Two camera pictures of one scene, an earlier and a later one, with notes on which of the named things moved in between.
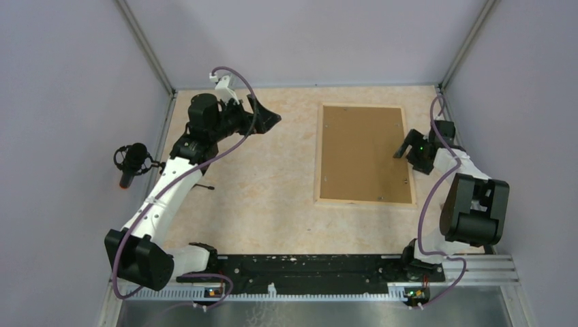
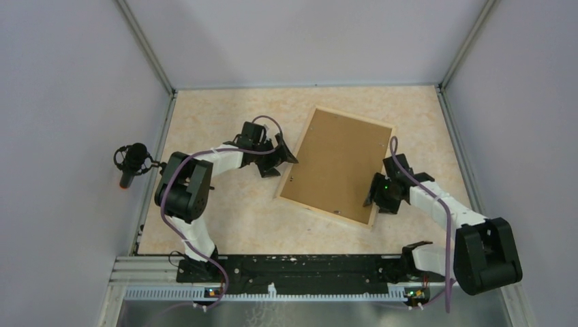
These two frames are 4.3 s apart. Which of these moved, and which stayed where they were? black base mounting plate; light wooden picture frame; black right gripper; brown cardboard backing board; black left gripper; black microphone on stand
Moved: light wooden picture frame; black left gripper; brown cardboard backing board; black right gripper
Stayed: black base mounting plate; black microphone on stand
